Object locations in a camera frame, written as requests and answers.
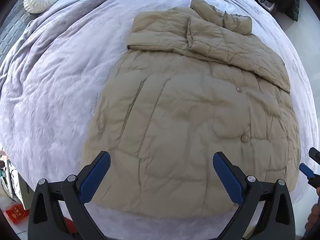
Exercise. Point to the beige puffer down jacket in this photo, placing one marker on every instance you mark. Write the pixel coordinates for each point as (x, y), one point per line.
(193, 82)

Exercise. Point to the grey quilted headboard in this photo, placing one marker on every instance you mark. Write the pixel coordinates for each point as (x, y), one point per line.
(13, 26)

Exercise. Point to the lavender plush bed blanket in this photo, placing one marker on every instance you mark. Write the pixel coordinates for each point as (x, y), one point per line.
(52, 80)

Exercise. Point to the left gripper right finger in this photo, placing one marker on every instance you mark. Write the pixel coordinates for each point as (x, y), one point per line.
(276, 220)

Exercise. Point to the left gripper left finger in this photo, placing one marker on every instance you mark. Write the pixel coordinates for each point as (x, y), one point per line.
(46, 220)

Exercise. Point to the person's right hand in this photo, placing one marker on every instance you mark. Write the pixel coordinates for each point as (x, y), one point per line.
(313, 217)

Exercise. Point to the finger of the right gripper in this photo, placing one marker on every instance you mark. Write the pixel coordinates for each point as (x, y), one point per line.
(314, 154)
(313, 179)

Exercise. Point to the red box on floor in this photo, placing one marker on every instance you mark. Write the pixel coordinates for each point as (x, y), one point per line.
(16, 213)

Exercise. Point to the calculator device on stand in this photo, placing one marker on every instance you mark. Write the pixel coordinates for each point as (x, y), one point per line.
(269, 6)

